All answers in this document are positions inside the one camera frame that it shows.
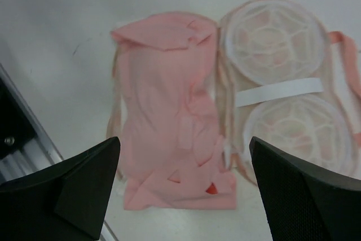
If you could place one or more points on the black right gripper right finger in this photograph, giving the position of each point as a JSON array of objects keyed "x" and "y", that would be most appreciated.
[{"x": 304, "y": 201}]

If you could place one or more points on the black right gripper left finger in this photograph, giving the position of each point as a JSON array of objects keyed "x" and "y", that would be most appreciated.
[{"x": 66, "y": 201}]

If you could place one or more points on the floral pink laundry bag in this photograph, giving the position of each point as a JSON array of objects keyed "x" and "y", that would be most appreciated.
[{"x": 280, "y": 76}]

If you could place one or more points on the aluminium mounting rail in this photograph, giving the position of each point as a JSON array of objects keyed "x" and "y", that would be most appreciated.
[{"x": 25, "y": 146}]

